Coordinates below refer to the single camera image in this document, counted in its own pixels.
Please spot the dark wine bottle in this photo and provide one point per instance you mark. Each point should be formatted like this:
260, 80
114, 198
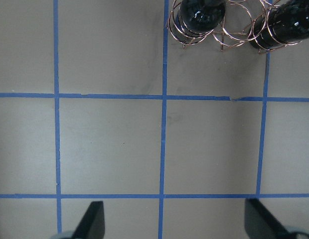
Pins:
289, 23
202, 16

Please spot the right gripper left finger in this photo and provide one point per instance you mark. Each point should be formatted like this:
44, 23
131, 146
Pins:
92, 224

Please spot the copper wire wine basket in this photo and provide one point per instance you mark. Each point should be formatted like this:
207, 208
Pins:
225, 38

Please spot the dark wine bottle middle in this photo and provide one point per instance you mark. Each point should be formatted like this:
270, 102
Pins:
289, 23

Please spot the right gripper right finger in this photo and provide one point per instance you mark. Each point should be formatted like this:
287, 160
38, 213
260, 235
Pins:
261, 224

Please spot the dark wine bottle left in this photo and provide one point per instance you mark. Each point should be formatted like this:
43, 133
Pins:
202, 16

